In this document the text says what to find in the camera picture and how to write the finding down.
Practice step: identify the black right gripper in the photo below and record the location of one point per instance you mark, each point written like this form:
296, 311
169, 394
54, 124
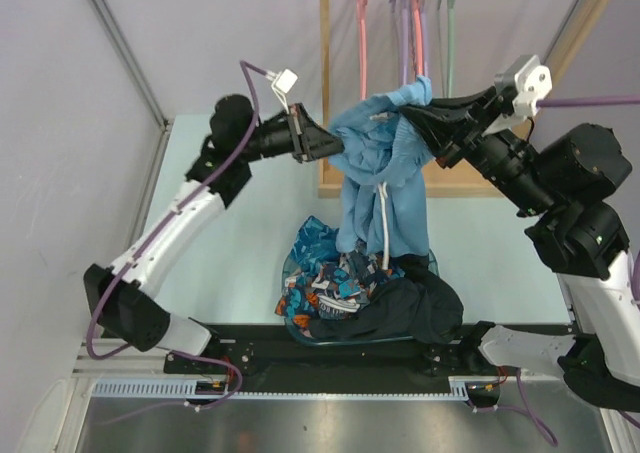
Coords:
440, 129

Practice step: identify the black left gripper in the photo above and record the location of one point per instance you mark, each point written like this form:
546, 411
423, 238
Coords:
308, 141

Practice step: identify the light blue shorts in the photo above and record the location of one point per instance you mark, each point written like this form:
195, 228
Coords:
383, 193

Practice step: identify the sage green hanger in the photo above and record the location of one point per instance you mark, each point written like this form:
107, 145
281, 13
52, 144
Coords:
446, 35

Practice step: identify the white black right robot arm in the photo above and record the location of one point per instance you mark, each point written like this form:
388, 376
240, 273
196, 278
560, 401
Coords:
577, 235

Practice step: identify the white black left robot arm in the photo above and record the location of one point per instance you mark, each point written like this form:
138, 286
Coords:
121, 296

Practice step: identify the salmon pink hanger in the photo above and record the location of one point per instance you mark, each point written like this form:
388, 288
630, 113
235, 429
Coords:
417, 44

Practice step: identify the purple hanger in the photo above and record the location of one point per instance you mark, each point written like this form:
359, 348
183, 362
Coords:
401, 22

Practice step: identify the blue patterned shorts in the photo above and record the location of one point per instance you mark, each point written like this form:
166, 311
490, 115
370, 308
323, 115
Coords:
321, 283

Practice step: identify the pink hanger left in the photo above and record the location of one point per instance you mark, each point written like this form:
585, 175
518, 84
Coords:
361, 6

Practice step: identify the dark navy shorts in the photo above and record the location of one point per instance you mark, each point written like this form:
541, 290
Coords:
419, 305

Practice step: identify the wooden clothes rack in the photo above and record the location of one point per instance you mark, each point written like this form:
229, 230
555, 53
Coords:
463, 181

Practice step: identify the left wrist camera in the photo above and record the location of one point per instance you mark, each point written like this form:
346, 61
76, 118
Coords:
281, 83

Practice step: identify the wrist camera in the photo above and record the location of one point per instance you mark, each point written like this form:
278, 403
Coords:
281, 83
523, 85

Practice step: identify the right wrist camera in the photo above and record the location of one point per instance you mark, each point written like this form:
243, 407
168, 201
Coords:
523, 85

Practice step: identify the aluminium corner frame post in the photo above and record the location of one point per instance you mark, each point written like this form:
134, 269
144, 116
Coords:
116, 36

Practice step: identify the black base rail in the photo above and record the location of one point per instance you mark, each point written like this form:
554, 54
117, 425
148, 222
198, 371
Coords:
271, 362

